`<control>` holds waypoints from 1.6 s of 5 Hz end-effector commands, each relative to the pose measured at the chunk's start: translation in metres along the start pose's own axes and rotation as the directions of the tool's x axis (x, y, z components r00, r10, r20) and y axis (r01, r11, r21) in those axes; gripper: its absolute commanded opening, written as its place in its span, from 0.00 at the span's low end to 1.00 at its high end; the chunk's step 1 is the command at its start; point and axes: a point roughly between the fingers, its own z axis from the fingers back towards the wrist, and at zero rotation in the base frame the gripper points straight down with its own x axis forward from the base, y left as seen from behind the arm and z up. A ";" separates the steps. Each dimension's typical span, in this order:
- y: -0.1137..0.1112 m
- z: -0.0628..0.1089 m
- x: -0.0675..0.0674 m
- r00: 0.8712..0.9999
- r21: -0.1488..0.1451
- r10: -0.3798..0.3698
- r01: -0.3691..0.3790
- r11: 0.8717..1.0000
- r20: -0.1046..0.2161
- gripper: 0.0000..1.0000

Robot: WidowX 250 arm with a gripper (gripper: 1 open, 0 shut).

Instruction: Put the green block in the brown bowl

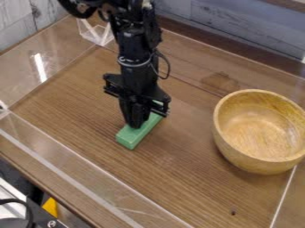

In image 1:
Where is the green rectangular block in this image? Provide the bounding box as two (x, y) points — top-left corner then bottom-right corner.
(116, 113), (164, 150)

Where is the black cable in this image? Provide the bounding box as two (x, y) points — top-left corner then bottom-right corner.
(0, 198), (37, 228)

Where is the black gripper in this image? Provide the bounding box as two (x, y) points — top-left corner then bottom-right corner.
(104, 74), (172, 128)

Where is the yellow black label plate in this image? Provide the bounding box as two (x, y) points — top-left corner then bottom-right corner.
(42, 198), (59, 217)

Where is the clear acrylic front wall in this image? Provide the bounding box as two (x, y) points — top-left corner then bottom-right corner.
(0, 101), (193, 228)

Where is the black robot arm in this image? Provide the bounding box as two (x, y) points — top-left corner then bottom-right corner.
(58, 0), (172, 128)

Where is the brown wooden bowl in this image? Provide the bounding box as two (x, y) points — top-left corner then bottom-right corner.
(213, 89), (305, 175)

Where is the clear acrylic corner bracket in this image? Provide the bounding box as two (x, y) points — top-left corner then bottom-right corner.
(77, 19), (116, 46)

